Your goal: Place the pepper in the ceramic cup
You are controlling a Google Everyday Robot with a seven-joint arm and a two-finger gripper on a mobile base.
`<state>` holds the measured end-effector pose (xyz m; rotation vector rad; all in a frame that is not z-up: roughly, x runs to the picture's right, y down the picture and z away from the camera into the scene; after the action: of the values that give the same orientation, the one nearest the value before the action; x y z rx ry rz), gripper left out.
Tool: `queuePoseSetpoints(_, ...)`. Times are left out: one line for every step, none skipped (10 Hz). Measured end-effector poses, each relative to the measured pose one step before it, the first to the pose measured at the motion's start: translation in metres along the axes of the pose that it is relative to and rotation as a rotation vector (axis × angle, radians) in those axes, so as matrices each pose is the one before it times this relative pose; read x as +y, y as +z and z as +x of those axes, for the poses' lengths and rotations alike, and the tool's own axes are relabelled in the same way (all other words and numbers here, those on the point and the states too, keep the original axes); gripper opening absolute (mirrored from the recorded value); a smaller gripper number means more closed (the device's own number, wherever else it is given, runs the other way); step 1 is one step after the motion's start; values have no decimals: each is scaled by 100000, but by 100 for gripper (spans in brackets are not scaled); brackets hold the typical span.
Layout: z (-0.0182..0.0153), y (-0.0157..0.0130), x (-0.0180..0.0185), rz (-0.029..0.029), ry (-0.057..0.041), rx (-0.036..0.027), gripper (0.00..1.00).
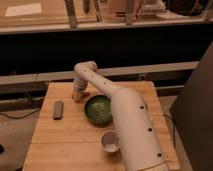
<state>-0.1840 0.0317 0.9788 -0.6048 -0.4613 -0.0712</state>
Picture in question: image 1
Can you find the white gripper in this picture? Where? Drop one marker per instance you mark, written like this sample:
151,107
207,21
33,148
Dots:
79,85

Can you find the red pepper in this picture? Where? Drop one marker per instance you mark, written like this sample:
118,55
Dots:
85,94

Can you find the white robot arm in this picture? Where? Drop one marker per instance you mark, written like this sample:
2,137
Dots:
139,145

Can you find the dark rectangular block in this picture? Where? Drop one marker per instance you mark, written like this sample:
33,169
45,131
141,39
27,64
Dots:
58,110

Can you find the green bowl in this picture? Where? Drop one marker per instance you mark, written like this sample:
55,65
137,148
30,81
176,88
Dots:
97,109

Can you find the dark panel at right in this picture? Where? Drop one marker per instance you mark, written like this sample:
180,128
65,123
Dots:
193,114

